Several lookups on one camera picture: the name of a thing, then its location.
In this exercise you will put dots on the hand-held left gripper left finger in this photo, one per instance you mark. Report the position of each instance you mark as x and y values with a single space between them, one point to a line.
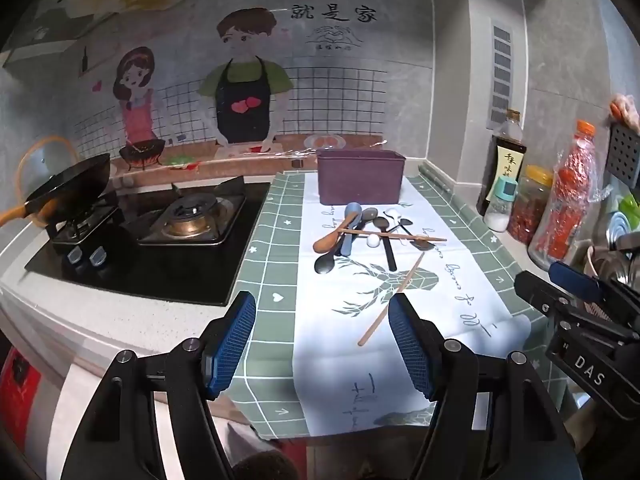
230 345

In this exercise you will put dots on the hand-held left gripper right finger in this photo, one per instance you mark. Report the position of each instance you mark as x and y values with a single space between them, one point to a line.
410 345

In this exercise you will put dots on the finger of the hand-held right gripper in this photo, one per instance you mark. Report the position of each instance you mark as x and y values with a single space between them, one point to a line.
575 280
550 305

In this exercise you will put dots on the wooden chopstick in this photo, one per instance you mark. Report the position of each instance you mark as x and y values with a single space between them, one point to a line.
395 295
400 235

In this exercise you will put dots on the white ball-head utensil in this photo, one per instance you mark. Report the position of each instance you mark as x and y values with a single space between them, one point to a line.
372 241

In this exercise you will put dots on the black spoon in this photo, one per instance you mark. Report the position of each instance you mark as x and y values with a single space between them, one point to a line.
325 264
383 224
369 215

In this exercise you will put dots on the white spoon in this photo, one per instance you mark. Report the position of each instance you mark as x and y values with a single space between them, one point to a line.
395 213

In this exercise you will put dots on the blue spoon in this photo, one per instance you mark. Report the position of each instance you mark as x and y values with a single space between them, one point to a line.
352 209

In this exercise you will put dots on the purple utensil container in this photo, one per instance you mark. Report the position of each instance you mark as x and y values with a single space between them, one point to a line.
360 180

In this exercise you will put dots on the stainless steel pot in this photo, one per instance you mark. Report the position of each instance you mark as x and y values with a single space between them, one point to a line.
607 262

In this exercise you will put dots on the white deer-print cloth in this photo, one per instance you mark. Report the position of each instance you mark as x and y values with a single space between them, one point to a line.
450 300

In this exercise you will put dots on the orange-capped plastic bottle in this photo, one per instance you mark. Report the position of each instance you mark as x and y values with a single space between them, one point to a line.
565 200

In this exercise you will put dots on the yellow-lidded chili jar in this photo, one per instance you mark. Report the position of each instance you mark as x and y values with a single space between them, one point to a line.
527 210

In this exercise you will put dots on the green plastic item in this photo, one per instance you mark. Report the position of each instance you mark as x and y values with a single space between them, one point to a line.
629 207

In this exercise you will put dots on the green checked mat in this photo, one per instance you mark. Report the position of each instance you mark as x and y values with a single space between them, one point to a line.
270 260

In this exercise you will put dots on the teal-capped salt shaker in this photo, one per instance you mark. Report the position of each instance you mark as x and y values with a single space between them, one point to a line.
500 215

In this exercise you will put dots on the black gas stove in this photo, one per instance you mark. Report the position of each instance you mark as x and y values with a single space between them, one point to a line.
165 265

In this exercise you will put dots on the person's clothing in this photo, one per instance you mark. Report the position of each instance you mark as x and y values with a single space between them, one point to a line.
260 460

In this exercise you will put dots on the black perforated rack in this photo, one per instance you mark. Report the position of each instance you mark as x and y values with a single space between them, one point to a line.
625 155

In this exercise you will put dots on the soy sauce bottle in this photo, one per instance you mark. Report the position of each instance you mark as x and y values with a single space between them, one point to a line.
500 160

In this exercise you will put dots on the grey vent grille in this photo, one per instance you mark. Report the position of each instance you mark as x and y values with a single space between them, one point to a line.
501 75

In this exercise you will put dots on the red sheet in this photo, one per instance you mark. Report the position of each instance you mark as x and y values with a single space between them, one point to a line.
15 395

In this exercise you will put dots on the black frying pan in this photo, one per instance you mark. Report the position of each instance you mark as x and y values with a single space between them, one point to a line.
75 180

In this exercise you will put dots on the orange-rimmed glass lid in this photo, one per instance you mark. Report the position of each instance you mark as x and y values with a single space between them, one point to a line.
50 150

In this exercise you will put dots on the range hood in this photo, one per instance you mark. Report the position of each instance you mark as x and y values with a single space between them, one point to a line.
60 20

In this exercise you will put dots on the cartoon wall poster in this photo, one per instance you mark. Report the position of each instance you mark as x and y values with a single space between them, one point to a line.
325 85

